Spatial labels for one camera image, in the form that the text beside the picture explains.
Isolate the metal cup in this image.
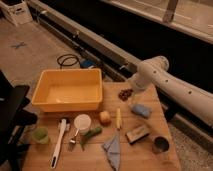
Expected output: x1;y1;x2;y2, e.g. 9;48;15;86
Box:
152;136;170;154

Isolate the green cucumber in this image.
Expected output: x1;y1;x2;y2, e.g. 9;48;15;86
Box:
80;126;102;151

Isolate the blue floor object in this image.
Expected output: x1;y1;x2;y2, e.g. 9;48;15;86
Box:
80;59;95;69

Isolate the black chair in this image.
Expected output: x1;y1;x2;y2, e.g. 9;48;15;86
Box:
0;70;38;171

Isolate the red yellow apple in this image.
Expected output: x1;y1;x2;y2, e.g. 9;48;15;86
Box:
99;111;111;125

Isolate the yellow plastic tub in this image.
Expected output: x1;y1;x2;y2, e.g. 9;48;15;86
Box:
32;69;103;112

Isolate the blue sponge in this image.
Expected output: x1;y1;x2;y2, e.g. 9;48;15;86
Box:
131;104;151;118

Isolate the white handled brush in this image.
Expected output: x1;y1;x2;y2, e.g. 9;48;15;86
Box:
51;118;70;169

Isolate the dark purple grape bunch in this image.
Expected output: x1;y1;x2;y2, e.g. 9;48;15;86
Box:
118;89;133;101

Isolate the green plastic cup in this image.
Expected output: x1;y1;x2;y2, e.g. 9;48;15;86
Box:
32;127;49;144

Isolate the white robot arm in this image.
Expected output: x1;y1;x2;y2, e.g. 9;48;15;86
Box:
128;56;213;127

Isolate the white plastic cup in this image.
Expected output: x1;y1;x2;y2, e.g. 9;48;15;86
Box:
74;114;91;135

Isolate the wooden block eraser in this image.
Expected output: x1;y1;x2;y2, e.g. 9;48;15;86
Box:
125;125;150;144

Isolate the white cardboard box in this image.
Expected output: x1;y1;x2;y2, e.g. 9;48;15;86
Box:
0;0;32;26

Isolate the black cable coil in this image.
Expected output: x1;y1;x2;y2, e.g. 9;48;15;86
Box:
56;53;81;70

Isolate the blue cloth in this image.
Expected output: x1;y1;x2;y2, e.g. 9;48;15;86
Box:
101;134;121;171

